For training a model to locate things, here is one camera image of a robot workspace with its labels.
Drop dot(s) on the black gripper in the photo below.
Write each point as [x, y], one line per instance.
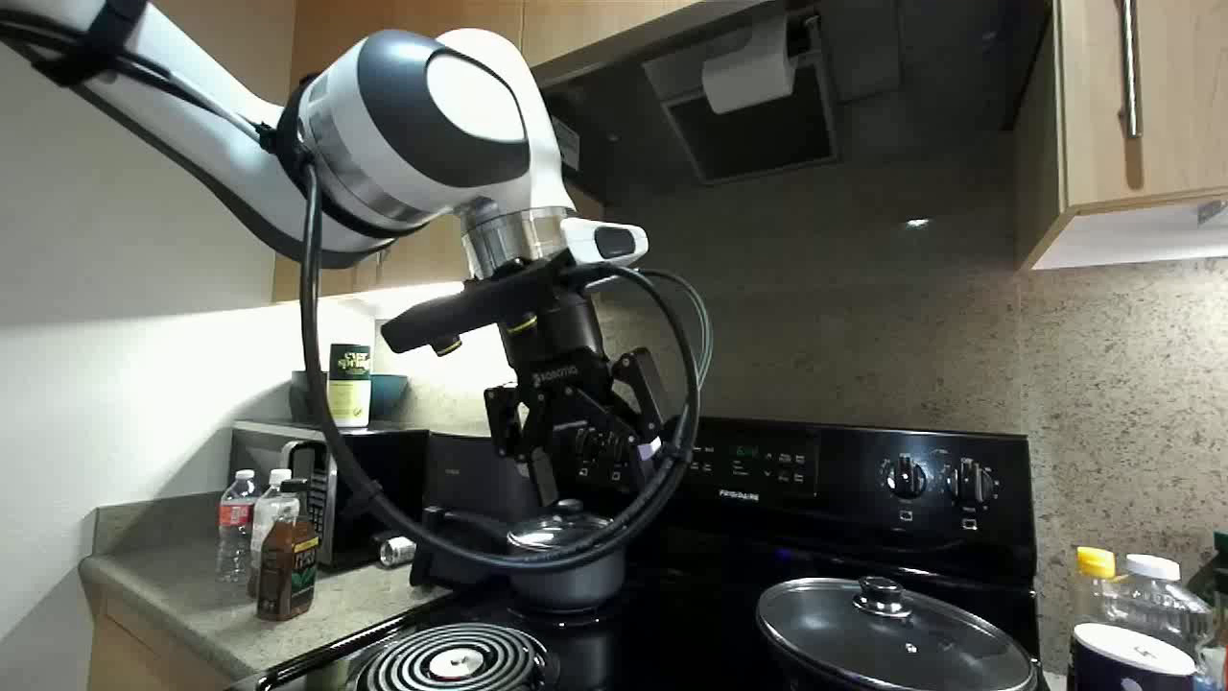
[557, 334]

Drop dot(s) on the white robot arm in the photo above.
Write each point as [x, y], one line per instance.
[386, 127]

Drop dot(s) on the large glass pan lid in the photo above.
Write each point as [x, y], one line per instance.
[897, 637]

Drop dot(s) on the small glass saucepan lid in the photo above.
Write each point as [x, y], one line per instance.
[563, 531]

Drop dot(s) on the black air fryer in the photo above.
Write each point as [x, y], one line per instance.
[464, 480]

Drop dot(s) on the small grey saucepan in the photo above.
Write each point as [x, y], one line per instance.
[571, 582]

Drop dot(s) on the dark teal bowl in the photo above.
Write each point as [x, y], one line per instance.
[388, 394]

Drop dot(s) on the silver black microwave oven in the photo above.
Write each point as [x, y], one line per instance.
[386, 499]

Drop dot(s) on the black electric stove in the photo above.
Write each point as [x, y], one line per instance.
[770, 540]

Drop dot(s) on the small silver metal cylinder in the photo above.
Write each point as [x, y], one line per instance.
[398, 552]

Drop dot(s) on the green-labelled jar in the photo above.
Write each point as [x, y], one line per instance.
[347, 385]

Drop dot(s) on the electric coil stove burner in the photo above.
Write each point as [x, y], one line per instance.
[455, 659]

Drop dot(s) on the clear water bottle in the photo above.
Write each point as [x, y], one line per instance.
[237, 525]
[274, 511]

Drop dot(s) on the black stove knob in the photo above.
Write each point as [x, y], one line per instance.
[907, 479]
[970, 484]

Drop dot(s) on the brown sauce bottle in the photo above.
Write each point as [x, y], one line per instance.
[288, 579]

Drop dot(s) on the dark range hood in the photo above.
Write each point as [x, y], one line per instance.
[770, 140]

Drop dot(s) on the white paper towel roll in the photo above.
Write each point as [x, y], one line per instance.
[750, 71]

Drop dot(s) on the wooden base cabinet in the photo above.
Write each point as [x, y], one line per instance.
[141, 653]

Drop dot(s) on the yellow cap bottle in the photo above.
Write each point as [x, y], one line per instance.
[1094, 582]

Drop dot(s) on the blue canister white lid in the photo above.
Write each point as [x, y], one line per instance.
[1133, 653]

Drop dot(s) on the white cap clear bottle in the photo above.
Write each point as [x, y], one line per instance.
[1158, 600]

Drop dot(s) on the dark green bottle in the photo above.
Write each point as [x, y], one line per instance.
[1215, 590]

